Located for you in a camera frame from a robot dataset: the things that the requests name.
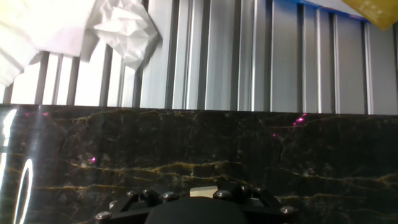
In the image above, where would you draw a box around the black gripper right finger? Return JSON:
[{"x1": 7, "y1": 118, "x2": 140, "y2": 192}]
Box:
[{"x1": 216, "y1": 183, "x2": 296, "y2": 224}]

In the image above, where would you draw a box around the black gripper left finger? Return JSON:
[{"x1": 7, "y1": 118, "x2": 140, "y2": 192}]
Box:
[{"x1": 95, "y1": 186, "x2": 190, "y2": 224}]

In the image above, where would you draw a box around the small wooden cube block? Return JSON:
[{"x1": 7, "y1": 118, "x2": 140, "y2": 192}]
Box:
[{"x1": 189, "y1": 185, "x2": 218, "y2": 198}]

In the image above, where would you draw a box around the black gold-veined marble mat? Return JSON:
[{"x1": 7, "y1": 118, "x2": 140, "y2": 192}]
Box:
[{"x1": 0, "y1": 104, "x2": 398, "y2": 224}]

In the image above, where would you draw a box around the crumpled white tissue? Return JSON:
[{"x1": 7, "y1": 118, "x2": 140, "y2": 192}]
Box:
[{"x1": 93, "y1": 0, "x2": 162, "y2": 71}]

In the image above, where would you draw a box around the blue white tissue pack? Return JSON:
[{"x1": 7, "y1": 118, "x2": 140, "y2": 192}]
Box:
[{"x1": 295, "y1": 0, "x2": 371, "y2": 22}]

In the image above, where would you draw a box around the golden yellow tissue box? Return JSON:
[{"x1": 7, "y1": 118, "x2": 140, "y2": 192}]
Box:
[{"x1": 341, "y1": 0, "x2": 398, "y2": 31}]

